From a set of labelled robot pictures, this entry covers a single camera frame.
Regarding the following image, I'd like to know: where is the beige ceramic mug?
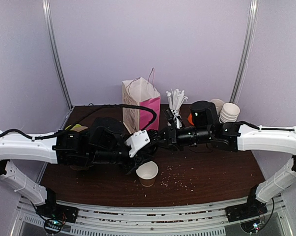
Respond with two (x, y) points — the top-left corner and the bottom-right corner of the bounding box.
(210, 99), (225, 115)

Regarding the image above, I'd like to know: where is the aluminium frame post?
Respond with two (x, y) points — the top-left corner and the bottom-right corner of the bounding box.
(230, 0), (260, 104)
(42, 0), (73, 109)

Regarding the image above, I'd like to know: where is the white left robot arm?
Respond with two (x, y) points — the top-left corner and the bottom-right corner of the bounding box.
(0, 118), (160, 223)

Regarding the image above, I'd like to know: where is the single brown paper cup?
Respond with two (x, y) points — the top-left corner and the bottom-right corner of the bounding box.
(136, 161), (159, 187)

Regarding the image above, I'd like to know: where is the glass jar of straws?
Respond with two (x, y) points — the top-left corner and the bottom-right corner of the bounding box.
(166, 88), (188, 129)

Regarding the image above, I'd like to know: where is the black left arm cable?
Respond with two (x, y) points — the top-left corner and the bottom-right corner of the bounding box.
(0, 104), (158, 141)

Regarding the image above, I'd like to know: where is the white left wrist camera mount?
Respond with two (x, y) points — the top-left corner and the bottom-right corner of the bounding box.
(125, 130), (150, 158)

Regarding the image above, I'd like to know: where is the stack of cardboard cup carriers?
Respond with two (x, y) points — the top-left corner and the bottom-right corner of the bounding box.
(70, 124), (90, 171)

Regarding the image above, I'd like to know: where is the left aluminium frame post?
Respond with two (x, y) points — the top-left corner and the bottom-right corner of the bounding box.
(42, 0), (73, 109)

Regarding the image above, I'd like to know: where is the pink and white paper bag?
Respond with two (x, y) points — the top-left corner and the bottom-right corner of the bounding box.
(122, 68), (161, 133)

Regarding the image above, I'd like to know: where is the orange bowl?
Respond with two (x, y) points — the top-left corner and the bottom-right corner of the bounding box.
(188, 113), (194, 125)

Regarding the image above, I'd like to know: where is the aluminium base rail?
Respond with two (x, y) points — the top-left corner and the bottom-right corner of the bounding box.
(10, 194), (293, 236)

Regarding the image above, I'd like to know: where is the stack of paper cups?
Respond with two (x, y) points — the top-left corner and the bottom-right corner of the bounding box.
(219, 103), (240, 123)

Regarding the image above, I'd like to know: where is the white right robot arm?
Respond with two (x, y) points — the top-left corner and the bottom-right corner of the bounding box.
(159, 101), (296, 222)

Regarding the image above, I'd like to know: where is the lime green bowl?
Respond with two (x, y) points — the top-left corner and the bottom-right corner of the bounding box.
(65, 124), (77, 130)

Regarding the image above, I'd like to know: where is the right aluminium frame post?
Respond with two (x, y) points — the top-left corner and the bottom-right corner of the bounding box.
(230, 0), (260, 104)

